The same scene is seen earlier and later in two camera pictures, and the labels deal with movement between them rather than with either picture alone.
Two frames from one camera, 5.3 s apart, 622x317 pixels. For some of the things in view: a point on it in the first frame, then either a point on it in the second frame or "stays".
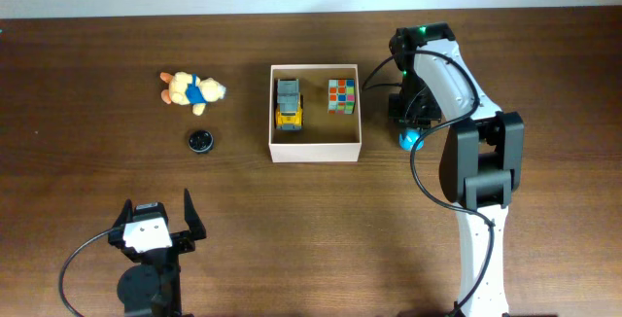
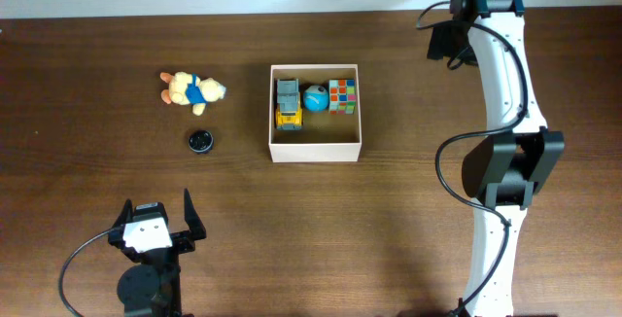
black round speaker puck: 201,141 stays
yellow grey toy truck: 289,107 stays
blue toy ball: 408,145 → 316,97
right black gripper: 414,116 → 438,45
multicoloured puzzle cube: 341,96 stays
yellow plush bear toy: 188,88 stays
